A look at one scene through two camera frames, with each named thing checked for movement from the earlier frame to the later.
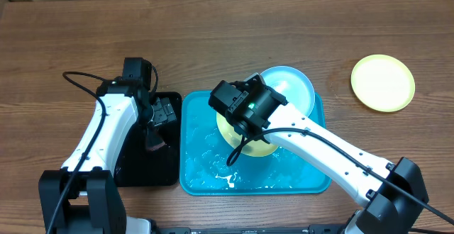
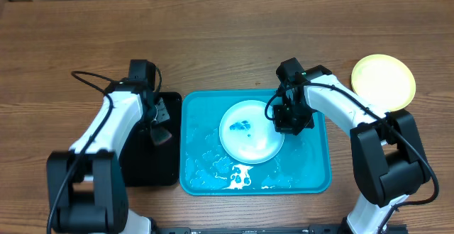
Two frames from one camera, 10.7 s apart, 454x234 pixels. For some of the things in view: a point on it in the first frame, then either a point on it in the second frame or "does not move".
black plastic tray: x=160 y=166 does not move
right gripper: x=259 y=132 to x=286 y=127
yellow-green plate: x=252 y=147 to x=384 y=81
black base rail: x=316 y=229 does not move
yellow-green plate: x=383 y=83 does not move
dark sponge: x=154 y=140 to x=159 y=135
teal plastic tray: x=210 y=166 does not move
